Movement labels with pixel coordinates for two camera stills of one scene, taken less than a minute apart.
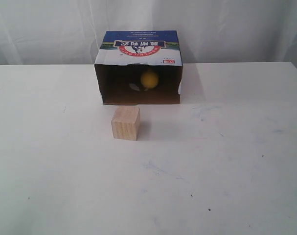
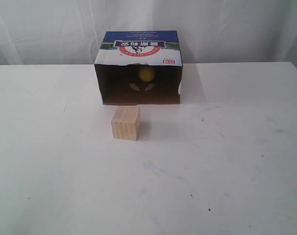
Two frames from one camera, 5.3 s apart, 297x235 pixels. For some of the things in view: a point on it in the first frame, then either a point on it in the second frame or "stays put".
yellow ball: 149,80 to 146,74
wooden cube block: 126,123 stays put
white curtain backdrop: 65,32 stays put
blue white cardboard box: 139,67 stays put
